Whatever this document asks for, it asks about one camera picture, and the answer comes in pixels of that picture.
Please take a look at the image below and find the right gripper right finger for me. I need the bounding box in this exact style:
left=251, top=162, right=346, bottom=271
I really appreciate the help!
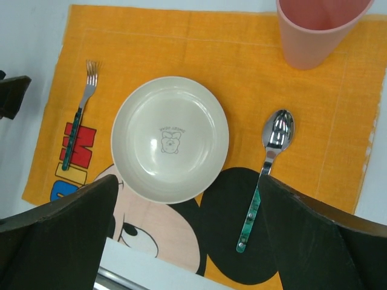
left=259, top=175, right=386, bottom=289

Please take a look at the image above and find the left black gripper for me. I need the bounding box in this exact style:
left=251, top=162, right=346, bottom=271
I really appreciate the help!
left=0, top=71, right=31, bottom=120

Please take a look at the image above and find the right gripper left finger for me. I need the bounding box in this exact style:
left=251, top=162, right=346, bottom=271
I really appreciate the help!
left=1, top=175, right=119, bottom=289

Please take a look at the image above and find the fork with green handle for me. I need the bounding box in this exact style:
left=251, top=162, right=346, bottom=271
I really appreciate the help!
left=62, top=60, right=99, bottom=171

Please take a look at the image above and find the spoon with green handle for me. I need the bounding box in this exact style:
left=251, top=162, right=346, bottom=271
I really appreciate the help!
left=236, top=109, right=295, bottom=253

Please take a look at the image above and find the cream white plate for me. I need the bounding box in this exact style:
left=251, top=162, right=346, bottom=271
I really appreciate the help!
left=111, top=76, right=229, bottom=204

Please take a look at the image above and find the orange Mickey Mouse placemat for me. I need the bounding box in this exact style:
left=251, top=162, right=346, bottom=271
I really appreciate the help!
left=21, top=4, right=387, bottom=286

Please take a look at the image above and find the pink plastic cup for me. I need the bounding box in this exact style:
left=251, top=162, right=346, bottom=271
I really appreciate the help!
left=276, top=0, right=374, bottom=70

